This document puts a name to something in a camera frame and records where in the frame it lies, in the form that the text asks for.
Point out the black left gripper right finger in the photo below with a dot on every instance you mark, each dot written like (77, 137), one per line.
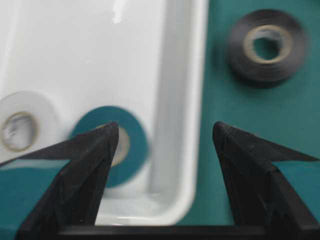
(264, 203)

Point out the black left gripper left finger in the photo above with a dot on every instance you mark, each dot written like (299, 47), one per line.
(57, 186)

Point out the green tape roll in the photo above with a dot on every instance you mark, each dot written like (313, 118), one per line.
(132, 149)

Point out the white tape roll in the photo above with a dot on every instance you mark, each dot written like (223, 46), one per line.
(28, 122)

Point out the black tape roll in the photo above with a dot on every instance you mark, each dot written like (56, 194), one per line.
(266, 47)

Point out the white plastic case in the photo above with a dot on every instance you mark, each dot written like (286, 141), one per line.
(69, 57)

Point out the green table cloth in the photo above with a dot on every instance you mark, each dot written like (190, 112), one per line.
(287, 114)

